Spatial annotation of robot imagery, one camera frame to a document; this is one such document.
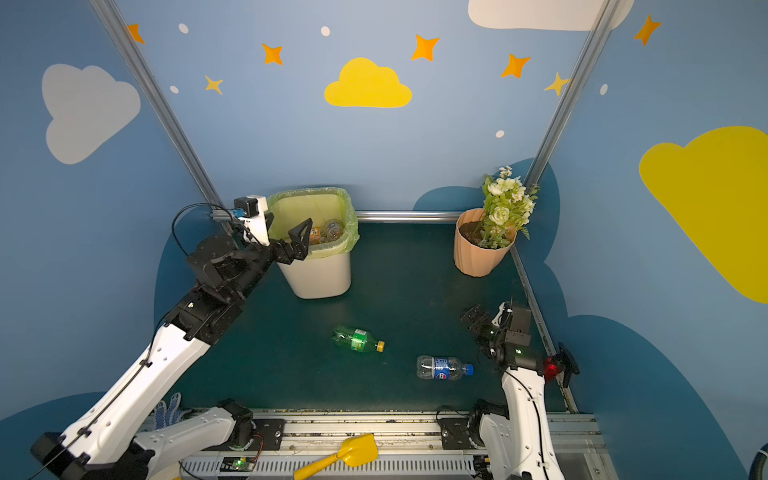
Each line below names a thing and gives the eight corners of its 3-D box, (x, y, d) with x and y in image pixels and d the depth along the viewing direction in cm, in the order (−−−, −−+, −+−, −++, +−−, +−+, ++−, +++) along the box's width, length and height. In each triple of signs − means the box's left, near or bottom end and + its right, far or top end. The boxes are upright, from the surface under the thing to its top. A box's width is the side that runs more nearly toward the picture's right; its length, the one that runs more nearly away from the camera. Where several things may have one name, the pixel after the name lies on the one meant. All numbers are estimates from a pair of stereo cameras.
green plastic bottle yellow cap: (332, 344, 92) (329, 336, 88) (339, 330, 95) (336, 321, 91) (380, 361, 89) (379, 353, 84) (385, 346, 92) (385, 337, 88)
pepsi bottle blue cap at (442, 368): (417, 381, 84) (418, 375, 80) (415, 361, 88) (417, 355, 84) (471, 381, 84) (475, 376, 81) (467, 362, 88) (471, 355, 84)
